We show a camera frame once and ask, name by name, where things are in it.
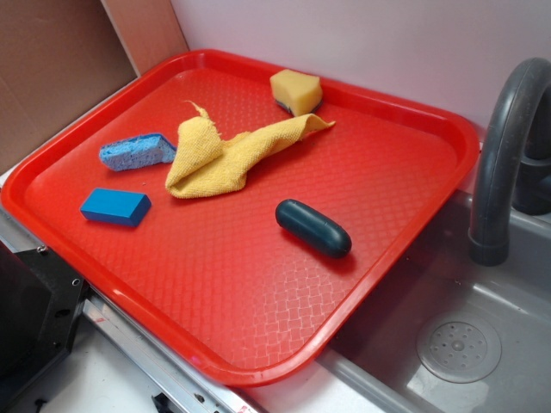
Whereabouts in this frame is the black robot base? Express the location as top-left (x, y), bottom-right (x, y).
top-left (1, 244), bottom-right (89, 412)

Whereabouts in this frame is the dark green plastic pickle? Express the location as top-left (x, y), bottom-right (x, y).
top-left (275, 199), bottom-right (352, 259)

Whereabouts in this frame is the red plastic tray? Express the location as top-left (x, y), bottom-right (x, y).
top-left (1, 50), bottom-right (480, 387)

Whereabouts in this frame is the yellow cloth rag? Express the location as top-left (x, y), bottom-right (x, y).
top-left (164, 102), bottom-right (335, 200)

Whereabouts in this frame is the yellow sponge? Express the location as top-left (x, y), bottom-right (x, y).
top-left (269, 69), bottom-right (323, 117)

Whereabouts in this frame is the blue sponge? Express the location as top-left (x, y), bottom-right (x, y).
top-left (99, 133), bottom-right (176, 172)

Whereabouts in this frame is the blue rectangular block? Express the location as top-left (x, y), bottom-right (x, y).
top-left (80, 188), bottom-right (152, 227)

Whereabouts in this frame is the grey plastic sink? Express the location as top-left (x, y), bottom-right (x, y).
top-left (249, 187), bottom-right (551, 413)

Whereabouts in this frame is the grey toy faucet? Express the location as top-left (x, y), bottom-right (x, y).
top-left (468, 58), bottom-right (550, 267)

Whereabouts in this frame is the brown cardboard panel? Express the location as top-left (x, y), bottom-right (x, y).
top-left (1, 1), bottom-right (188, 172)

